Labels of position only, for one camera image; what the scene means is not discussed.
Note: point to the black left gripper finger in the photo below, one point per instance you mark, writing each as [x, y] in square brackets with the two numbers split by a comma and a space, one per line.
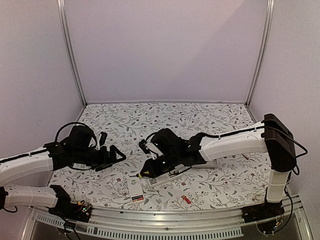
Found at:
[115, 155]
[104, 165]

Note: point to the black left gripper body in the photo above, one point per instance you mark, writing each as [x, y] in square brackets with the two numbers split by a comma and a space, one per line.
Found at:
[102, 159]

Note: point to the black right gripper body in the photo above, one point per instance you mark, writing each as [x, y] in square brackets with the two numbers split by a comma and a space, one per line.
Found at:
[163, 167]

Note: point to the narrow white remote control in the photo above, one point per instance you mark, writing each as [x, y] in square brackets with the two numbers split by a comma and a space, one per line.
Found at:
[160, 180]

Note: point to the white remote with green buttons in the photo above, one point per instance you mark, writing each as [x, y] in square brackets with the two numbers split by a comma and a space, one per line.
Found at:
[135, 188]

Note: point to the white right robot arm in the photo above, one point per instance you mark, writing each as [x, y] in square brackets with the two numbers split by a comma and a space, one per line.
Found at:
[271, 136]

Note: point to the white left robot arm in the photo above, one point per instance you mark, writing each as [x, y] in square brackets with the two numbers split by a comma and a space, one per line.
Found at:
[81, 147]

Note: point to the floral patterned table mat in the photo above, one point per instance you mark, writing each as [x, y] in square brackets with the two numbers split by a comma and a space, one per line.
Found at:
[235, 182]

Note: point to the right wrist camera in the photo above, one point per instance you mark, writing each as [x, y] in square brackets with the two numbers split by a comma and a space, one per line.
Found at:
[148, 151]

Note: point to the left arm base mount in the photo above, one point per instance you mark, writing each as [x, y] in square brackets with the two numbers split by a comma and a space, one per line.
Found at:
[77, 211]

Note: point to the aluminium front rail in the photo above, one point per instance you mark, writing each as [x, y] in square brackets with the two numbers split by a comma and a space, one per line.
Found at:
[213, 224]

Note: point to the left aluminium corner post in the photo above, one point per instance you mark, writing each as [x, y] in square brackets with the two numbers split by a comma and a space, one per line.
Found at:
[69, 50]

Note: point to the aluminium corner post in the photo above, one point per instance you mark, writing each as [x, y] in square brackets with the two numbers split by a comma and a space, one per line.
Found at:
[270, 5]
[69, 50]

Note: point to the right aluminium corner post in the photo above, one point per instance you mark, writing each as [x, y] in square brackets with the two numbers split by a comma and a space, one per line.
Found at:
[270, 5]

